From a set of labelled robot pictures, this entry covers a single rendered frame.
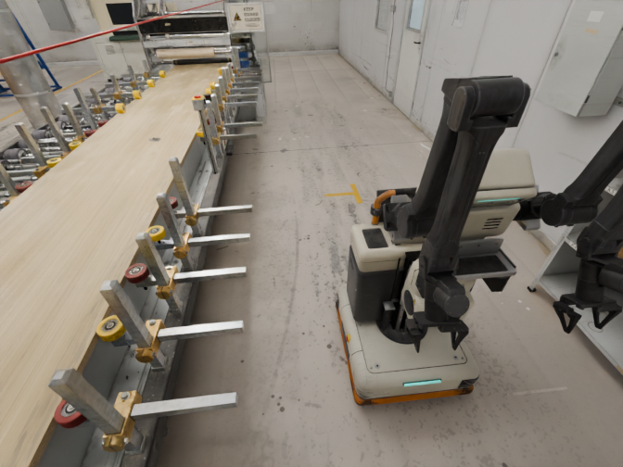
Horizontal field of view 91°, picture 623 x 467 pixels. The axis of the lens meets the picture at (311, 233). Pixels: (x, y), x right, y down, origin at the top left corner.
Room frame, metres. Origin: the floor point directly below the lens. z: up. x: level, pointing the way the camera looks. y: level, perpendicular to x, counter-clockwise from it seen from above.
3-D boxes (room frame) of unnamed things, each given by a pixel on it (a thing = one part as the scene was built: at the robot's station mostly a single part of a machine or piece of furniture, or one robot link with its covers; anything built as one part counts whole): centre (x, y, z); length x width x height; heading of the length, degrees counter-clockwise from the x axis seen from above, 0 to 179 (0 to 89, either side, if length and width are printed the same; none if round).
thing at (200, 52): (5.11, 1.51, 1.05); 1.43 x 0.12 x 0.12; 95
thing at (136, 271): (0.85, 0.69, 0.85); 0.08 x 0.08 x 0.11
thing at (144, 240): (0.82, 0.58, 0.87); 0.04 x 0.04 x 0.48; 5
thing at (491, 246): (0.72, -0.51, 0.99); 0.28 x 0.16 x 0.22; 94
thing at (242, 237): (1.12, 0.51, 0.82); 0.43 x 0.03 x 0.04; 95
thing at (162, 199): (1.07, 0.60, 0.87); 0.04 x 0.04 x 0.48; 5
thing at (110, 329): (0.60, 0.66, 0.85); 0.08 x 0.08 x 0.11
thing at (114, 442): (0.34, 0.54, 0.83); 0.14 x 0.06 x 0.05; 5
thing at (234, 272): (0.87, 0.49, 0.84); 0.43 x 0.03 x 0.04; 95
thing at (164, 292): (0.84, 0.58, 0.84); 0.14 x 0.06 x 0.05; 5
